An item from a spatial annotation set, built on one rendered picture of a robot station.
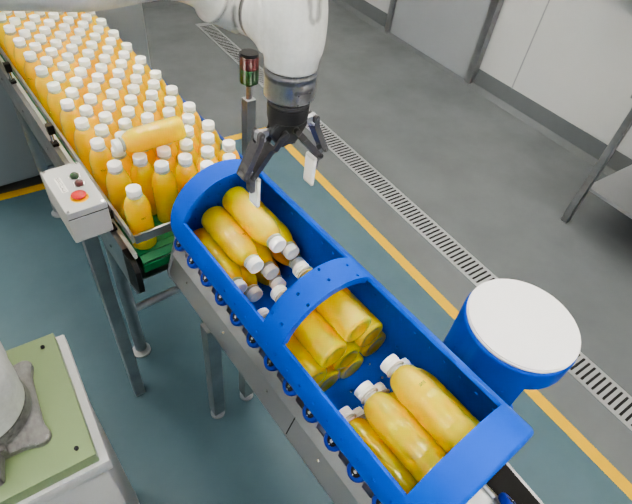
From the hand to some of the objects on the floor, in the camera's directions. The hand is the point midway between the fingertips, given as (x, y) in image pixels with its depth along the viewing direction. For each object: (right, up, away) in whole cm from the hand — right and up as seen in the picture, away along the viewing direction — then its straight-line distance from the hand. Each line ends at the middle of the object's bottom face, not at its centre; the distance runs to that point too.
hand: (282, 188), depth 99 cm
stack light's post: (-28, -36, +145) cm, 152 cm away
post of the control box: (-68, -72, +105) cm, 144 cm away
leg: (-34, -80, +102) cm, 134 cm away
